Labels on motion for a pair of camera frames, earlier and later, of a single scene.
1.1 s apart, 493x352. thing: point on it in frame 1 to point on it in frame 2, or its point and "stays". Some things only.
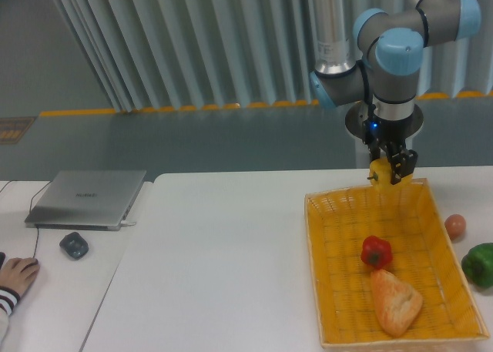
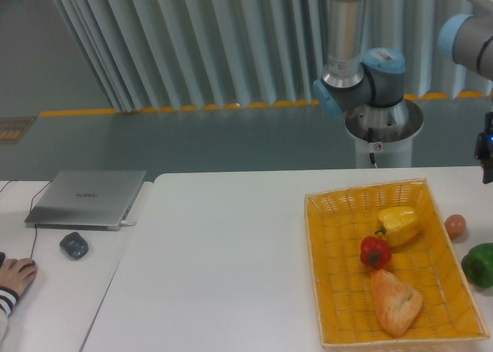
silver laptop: (95, 200) stays
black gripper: (387, 139) to (484, 149)
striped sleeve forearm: (8, 299) stays
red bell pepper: (376, 252) stays
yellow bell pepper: (380, 176) to (400, 225)
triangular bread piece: (397, 305) stays
